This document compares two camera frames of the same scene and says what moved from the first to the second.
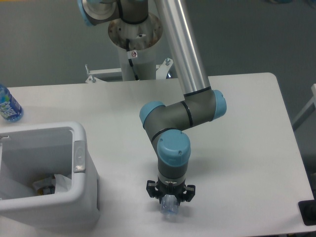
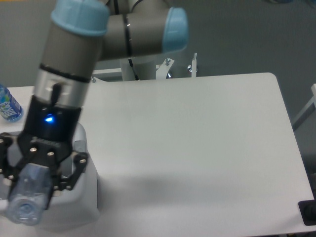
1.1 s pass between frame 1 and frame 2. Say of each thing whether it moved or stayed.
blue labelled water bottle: stayed
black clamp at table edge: stayed
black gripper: moved
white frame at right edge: stayed
